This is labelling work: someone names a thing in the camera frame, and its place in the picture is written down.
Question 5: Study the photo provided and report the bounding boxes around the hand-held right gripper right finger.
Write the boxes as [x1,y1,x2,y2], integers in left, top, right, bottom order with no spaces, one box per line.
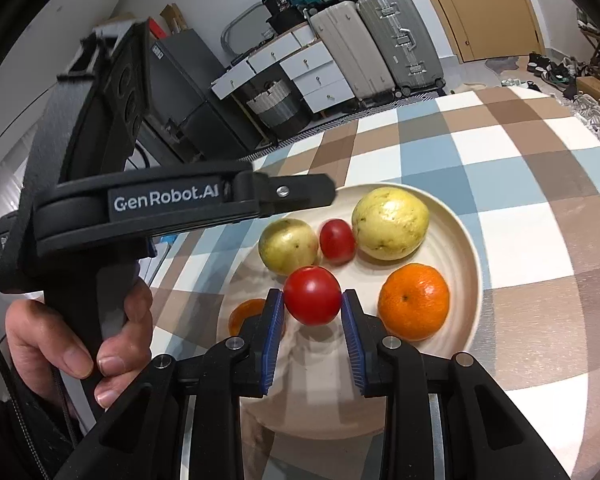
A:
[341,289,572,480]

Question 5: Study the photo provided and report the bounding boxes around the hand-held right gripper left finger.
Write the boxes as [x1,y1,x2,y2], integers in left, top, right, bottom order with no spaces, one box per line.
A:
[52,288,287,480]

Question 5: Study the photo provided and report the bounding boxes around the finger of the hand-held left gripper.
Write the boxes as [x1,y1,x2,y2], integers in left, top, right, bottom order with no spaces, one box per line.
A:
[222,173,337,222]

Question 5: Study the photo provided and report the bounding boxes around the orange mandarin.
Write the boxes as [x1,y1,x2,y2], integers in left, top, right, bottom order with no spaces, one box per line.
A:
[378,263,451,342]
[228,298,271,336]

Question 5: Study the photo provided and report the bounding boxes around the yellow guava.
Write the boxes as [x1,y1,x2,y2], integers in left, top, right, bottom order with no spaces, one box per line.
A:
[258,218,322,277]
[351,186,431,261]

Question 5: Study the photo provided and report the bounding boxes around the small red tomato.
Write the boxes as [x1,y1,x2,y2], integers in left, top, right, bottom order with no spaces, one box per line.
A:
[319,218,357,262]

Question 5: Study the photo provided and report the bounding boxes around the cream round plate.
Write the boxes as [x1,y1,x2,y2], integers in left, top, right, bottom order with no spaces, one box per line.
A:
[215,182,483,436]

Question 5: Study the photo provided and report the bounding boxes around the person's left hand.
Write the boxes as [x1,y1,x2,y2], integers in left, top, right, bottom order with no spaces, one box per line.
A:
[5,277,154,409]

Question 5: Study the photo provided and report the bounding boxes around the woven laundry basket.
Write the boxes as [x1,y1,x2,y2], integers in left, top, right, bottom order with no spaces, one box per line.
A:
[245,80,311,136]

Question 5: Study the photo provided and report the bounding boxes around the white desk with drawers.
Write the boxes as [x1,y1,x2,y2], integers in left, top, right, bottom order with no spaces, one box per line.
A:
[210,25,361,116]

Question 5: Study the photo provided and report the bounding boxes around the grey refrigerator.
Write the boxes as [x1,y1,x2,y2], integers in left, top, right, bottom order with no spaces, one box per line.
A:
[147,28,266,163]

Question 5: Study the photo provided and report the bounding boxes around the beige suitcase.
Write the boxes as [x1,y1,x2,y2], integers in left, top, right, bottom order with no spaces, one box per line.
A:
[309,1,396,101]

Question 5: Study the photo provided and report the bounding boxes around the black storage box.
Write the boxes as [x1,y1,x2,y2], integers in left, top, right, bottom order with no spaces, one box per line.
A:
[267,10,308,36]

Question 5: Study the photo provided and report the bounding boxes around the silver suitcase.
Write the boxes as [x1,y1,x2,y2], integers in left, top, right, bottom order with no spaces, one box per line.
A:
[355,0,447,97]

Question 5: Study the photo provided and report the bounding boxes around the flat cardboard pieces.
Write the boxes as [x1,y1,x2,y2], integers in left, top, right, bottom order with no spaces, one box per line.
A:
[160,4,188,36]

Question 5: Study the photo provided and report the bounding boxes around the door mat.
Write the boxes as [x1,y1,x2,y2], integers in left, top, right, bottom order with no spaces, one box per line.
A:
[482,55,521,73]

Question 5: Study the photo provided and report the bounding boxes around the wooden door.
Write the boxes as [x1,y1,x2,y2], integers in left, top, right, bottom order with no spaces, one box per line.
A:
[407,0,546,63]

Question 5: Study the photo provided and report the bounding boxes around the cluster of black white shoes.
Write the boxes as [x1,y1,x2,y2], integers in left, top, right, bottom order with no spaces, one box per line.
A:
[500,52,600,151]

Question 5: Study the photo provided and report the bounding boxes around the brown cardboard box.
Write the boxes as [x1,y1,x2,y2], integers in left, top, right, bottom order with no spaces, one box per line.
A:
[576,76,600,108]

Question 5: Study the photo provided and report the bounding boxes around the wooden shoe rack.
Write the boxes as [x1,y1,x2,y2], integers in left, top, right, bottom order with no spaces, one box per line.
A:
[575,7,600,73]

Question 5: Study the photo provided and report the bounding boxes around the oval mirror with grey frame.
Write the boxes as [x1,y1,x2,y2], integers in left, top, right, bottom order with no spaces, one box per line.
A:
[220,2,281,56]

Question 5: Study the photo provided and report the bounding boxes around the black braided cable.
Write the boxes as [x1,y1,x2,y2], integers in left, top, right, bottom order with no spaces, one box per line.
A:
[0,305,81,448]

